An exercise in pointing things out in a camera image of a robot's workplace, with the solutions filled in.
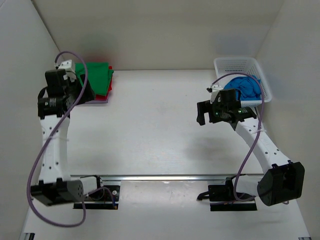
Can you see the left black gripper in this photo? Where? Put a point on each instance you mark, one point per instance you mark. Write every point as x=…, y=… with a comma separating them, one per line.
x=87, y=95

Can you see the aluminium table rail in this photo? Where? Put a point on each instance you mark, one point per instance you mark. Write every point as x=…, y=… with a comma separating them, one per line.
x=150, y=144

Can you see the blue crumpled t-shirt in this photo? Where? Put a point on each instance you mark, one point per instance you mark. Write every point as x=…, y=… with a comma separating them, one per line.
x=250, y=90

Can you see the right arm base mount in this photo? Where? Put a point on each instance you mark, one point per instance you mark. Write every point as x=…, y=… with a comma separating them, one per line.
x=221, y=198

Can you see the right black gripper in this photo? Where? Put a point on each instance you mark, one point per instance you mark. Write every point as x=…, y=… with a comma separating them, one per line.
x=206, y=107

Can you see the red folded t-shirt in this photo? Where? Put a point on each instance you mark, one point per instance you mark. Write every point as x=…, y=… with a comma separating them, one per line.
x=105, y=79

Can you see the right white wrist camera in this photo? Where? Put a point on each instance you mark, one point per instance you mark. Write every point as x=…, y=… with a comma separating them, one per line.
x=214, y=90

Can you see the lavender folded t-shirt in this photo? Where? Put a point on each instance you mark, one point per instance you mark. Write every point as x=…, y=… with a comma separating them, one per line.
x=94, y=102

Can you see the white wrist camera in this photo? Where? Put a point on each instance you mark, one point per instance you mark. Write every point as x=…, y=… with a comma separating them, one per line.
x=214, y=90
x=69, y=67

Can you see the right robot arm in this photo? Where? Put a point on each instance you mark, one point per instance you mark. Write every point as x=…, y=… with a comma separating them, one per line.
x=282, y=179

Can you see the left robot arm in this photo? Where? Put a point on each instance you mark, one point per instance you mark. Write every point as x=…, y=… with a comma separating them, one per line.
x=55, y=186

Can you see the green t-shirt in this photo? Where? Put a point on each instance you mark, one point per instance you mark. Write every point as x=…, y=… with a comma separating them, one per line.
x=93, y=75

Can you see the white plastic basket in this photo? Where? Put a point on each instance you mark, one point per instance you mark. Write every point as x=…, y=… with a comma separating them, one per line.
x=242, y=64

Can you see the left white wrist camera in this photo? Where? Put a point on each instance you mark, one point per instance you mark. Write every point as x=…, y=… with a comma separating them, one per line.
x=69, y=67

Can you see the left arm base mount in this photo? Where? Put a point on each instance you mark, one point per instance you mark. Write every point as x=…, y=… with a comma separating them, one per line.
x=99, y=195

